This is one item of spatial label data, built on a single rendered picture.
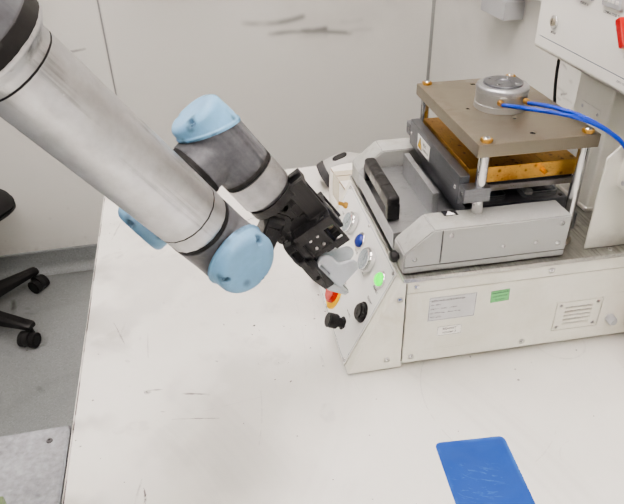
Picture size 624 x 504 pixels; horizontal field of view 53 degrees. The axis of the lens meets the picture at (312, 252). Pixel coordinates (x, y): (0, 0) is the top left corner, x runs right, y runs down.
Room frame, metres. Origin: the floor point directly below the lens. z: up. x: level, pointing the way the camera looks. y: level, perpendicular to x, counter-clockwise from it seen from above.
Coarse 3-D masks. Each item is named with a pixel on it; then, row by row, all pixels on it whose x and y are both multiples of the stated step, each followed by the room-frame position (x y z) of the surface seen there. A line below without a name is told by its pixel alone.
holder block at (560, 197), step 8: (424, 168) 1.00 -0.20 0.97; (432, 176) 0.96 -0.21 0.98; (440, 184) 0.92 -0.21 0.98; (512, 192) 0.86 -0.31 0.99; (560, 192) 0.86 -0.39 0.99; (448, 200) 0.88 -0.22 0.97; (504, 200) 0.84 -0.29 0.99; (512, 200) 0.84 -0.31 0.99; (520, 200) 0.84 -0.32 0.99; (528, 200) 0.84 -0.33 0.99; (536, 200) 0.84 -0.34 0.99; (544, 200) 0.84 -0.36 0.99; (560, 200) 0.84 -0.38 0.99; (456, 208) 0.85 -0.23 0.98; (464, 208) 0.82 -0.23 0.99
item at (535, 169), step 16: (432, 128) 0.97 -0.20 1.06; (448, 128) 0.97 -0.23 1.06; (448, 144) 0.91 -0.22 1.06; (464, 160) 0.85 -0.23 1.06; (496, 160) 0.84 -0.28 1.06; (512, 160) 0.84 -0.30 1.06; (528, 160) 0.84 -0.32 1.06; (544, 160) 0.84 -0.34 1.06; (560, 160) 0.84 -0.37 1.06; (496, 176) 0.82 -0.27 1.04; (512, 176) 0.83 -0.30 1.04; (528, 176) 0.83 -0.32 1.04; (544, 176) 0.84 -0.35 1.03; (560, 176) 0.84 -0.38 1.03
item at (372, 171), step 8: (368, 160) 0.96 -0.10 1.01; (376, 160) 0.96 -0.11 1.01; (368, 168) 0.94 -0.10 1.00; (376, 168) 0.93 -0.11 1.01; (368, 176) 0.94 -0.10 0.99; (376, 176) 0.90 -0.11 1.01; (384, 176) 0.90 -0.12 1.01; (376, 184) 0.89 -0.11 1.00; (384, 184) 0.87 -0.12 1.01; (384, 192) 0.85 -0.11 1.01; (392, 192) 0.84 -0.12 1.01; (384, 200) 0.84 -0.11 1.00; (392, 200) 0.83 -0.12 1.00; (392, 208) 0.83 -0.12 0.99; (392, 216) 0.83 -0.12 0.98
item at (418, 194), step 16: (400, 176) 0.98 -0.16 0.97; (416, 176) 0.91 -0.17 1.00; (368, 192) 0.94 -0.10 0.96; (400, 192) 0.92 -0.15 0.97; (416, 192) 0.91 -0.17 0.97; (432, 192) 0.84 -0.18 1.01; (384, 208) 0.87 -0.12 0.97; (400, 208) 0.86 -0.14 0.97; (416, 208) 0.86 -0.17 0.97; (432, 208) 0.84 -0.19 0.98; (448, 208) 0.86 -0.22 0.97; (384, 224) 0.84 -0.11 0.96; (400, 224) 0.82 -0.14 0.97
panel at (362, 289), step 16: (352, 192) 1.02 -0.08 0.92; (352, 208) 0.99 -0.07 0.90; (368, 224) 0.90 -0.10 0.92; (352, 240) 0.93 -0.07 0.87; (368, 240) 0.88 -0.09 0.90; (384, 256) 0.81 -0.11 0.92; (368, 272) 0.82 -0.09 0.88; (384, 272) 0.78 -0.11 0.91; (320, 288) 0.94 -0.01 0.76; (352, 288) 0.84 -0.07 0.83; (368, 288) 0.80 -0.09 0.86; (384, 288) 0.76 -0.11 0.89; (336, 304) 0.86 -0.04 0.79; (352, 304) 0.81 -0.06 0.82; (368, 304) 0.77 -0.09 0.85; (352, 320) 0.79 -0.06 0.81; (368, 320) 0.75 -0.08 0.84; (336, 336) 0.80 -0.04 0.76; (352, 336) 0.76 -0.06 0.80
